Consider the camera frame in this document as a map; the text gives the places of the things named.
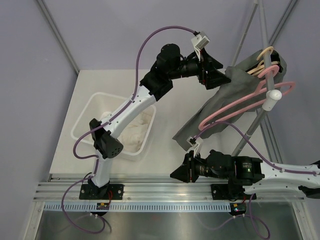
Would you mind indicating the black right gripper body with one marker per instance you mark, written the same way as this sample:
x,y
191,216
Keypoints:
x,y
195,167

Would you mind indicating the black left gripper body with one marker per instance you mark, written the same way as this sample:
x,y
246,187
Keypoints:
x,y
204,77

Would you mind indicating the grey pleated skirt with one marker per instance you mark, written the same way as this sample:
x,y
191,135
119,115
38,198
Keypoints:
x,y
242,84

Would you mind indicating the beige wooden hanger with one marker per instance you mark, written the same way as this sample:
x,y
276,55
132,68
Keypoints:
x,y
259,68

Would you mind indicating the pink plastic hanger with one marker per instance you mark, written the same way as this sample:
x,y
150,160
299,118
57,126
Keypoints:
x,y
271,98

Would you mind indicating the white skirt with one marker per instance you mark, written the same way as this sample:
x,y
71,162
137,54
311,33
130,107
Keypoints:
x,y
134,133

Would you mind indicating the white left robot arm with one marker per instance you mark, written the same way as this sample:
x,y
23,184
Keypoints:
x,y
169,65

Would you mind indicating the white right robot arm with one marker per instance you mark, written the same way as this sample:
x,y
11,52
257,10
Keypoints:
x,y
246,176

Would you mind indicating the grey clothes rack pole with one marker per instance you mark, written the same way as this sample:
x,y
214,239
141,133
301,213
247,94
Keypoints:
x,y
257,5

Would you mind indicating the white plastic basket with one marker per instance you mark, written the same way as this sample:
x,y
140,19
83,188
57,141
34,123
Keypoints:
x,y
99,106

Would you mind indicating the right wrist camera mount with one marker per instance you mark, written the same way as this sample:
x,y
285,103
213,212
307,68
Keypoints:
x,y
195,145

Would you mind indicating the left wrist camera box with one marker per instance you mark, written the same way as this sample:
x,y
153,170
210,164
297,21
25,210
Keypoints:
x,y
199,41

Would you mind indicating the aluminium mounting rail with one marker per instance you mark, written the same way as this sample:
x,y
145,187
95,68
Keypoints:
x,y
144,190

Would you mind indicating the white slotted cable duct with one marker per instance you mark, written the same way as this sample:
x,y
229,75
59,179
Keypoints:
x,y
148,207

